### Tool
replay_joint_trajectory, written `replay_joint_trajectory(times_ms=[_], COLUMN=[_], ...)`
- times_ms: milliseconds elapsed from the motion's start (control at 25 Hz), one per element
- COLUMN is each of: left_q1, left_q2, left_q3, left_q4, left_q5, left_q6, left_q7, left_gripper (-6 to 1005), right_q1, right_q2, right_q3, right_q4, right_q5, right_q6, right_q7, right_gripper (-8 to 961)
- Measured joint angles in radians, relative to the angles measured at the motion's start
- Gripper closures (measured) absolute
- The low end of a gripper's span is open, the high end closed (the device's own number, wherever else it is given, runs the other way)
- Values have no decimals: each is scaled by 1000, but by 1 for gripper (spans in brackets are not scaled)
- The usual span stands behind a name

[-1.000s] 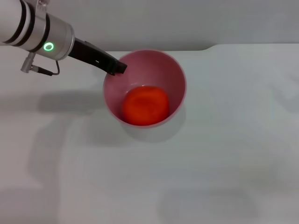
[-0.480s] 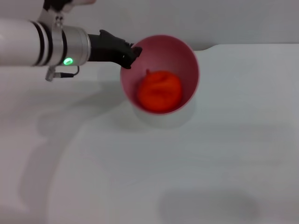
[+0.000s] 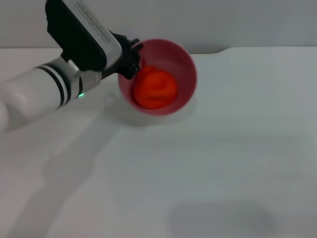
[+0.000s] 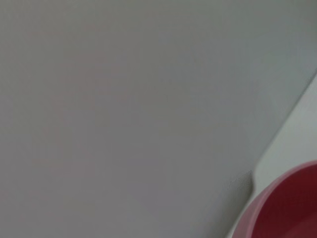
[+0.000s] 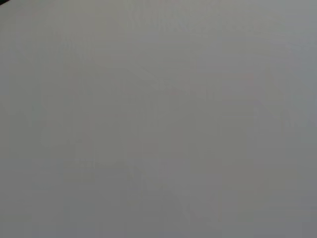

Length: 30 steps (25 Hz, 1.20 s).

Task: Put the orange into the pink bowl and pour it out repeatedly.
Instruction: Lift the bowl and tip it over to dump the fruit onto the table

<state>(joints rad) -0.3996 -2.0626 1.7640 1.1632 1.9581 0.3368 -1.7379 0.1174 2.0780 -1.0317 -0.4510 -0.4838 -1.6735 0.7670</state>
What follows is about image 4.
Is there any pink plastic bowl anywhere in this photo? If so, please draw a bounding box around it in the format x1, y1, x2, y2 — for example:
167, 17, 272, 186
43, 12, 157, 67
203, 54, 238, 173
232, 160, 317, 238

